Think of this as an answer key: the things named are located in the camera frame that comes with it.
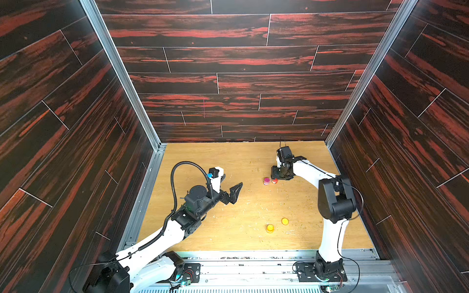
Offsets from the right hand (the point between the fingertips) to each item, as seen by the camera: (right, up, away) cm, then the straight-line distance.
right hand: (279, 174), depth 102 cm
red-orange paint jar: (-3, -4, -1) cm, 5 cm away
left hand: (-26, -1, -28) cm, 38 cm away
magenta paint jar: (-8, -4, -2) cm, 9 cm away
